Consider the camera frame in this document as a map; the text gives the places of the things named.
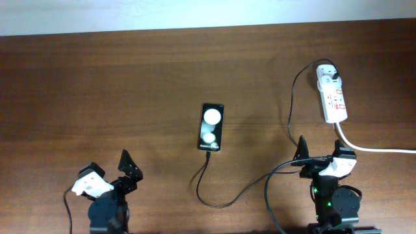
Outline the white charger adapter plug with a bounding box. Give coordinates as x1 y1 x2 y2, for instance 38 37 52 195
317 74 342 92

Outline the black Galaxy flip phone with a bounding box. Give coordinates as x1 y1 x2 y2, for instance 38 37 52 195
197 103 224 152

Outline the white power strip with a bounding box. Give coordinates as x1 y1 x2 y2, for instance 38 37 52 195
317 64 348 124

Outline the white power strip cord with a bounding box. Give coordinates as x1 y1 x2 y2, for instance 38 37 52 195
333 122 416 154

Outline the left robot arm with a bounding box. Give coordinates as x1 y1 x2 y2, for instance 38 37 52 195
71 150 143 233

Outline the black USB charging cable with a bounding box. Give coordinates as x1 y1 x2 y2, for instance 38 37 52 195
196 58 341 209

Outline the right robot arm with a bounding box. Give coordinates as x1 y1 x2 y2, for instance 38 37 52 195
291 136 362 233

